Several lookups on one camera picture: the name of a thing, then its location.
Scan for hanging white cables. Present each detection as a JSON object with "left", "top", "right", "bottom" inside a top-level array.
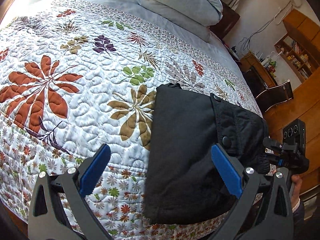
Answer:
[{"left": 238, "top": 0, "right": 293, "bottom": 53}]

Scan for floral quilted bedspread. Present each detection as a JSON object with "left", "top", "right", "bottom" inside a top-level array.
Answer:
[{"left": 1, "top": 0, "right": 260, "bottom": 239}]

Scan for black pants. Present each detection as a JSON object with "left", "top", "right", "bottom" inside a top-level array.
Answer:
[{"left": 143, "top": 83, "right": 270, "bottom": 225}]

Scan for wooden wall shelf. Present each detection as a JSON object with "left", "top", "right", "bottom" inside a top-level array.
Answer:
[{"left": 274, "top": 9, "right": 319, "bottom": 82}]

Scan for black office chair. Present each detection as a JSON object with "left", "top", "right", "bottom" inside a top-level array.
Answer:
[{"left": 255, "top": 80, "right": 293, "bottom": 113}]

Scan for grey bottom pillow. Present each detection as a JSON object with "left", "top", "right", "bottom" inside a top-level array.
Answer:
[{"left": 139, "top": 0, "right": 211, "bottom": 43}]

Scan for dark wooden headboard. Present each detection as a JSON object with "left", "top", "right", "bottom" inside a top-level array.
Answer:
[{"left": 210, "top": 0, "right": 240, "bottom": 40}]

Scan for dark bedside table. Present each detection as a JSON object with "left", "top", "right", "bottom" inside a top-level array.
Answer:
[{"left": 225, "top": 44, "right": 240, "bottom": 63}]

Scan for person's right hand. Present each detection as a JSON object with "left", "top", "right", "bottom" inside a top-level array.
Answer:
[{"left": 291, "top": 174, "right": 302, "bottom": 213}]

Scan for wooden desk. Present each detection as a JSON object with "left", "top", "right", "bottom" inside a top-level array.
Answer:
[{"left": 240, "top": 52, "right": 277, "bottom": 87}]

